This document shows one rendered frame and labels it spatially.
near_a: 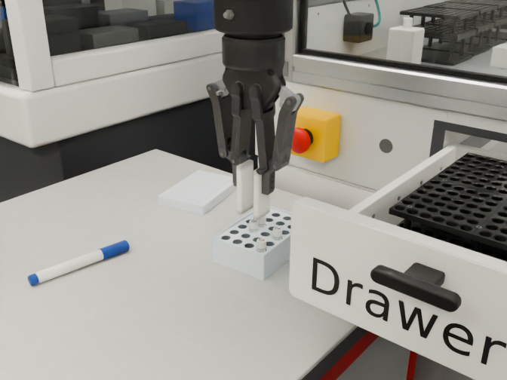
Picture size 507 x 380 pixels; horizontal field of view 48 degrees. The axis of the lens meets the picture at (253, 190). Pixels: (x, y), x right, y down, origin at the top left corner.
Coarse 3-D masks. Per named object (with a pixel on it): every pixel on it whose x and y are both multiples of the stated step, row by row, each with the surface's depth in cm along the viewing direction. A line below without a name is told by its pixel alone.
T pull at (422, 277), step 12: (420, 264) 48; (372, 276) 47; (384, 276) 46; (396, 276) 46; (408, 276) 46; (420, 276) 46; (432, 276) 46; (444, 276) 46; (396, 288) 46; (408, 288) 45; (420, 288) 45; (432, 288) 44; (420, 300) 45; (432, 300) 44; (444, 300) 43; (456, 300) 43
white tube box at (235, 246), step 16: (272, 208) 84; (240, 224) 79; (272, 224) 79; (288, 224) 79; (224, 240) 75; (240, 240) 75; (256, 240) 76; (272, 240) 75; (288, 240) 76; (224, 256) 75; (240, 256) 73; (256, 256) 72; (272, 256) 73; (288, 256) 77; (256, 272) 73; (272, 272) 74
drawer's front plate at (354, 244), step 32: (320, 224) 54; (352, 224) 51; (384, 224) 51; (320, 256) 55; (352, 256) 52; (384, 256) 50; (416, 256) 48; (448, 256) 46; (480, 256) 45; (320, 288) 56; (352, 288) 54; (384, 288) 51; (448, 288) 47; (480, 288) 45; (352, 320) 55; (384, 320) 52; (416, 320) 50; (448, 320) 48; (480, 320) 46; (416, 352) 51; (448, 352) 49; (480, 352) 47
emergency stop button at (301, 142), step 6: (294, 132) 86; (300, 132) 86; (306, 132) 86; (294, 138) 87; (300, 138) 86; (306, 138) 86; (294, 144) 87; (300, 144) 86; (306, 144) 86; (294, 150) 87; (300, 150) 87; (306, 150) 87
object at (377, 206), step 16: (432, 160) 74; (448, 160) 78; (400, 176) 69; (416, 176) 71; (432, 176) 75; (384, 192) 65; (400, 192) 68; (352, 208) 61; (368, 208) 62; (384, 208) 65
